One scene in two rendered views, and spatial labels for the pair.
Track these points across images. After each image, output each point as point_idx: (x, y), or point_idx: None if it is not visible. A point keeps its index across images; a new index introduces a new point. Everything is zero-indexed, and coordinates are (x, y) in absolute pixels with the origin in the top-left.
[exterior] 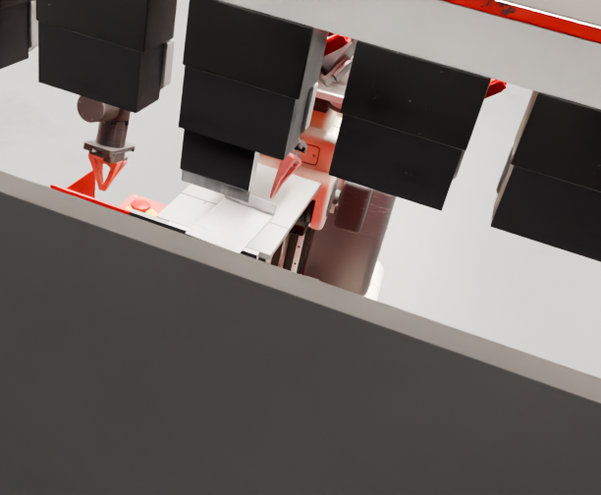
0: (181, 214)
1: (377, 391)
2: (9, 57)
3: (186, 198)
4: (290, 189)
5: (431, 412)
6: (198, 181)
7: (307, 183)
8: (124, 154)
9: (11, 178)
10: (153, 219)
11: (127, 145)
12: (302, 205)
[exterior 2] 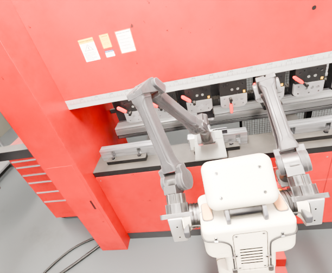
0: (217, 132)
1: None
2: (254, 96)
3: (220, 136)
4: (201, 153)
5: None
6: (209, 119)
7: (198, 157)
8: (278, 179)
9: None
10: (221, 129)
11: (281, 182)
12: (195, 149)
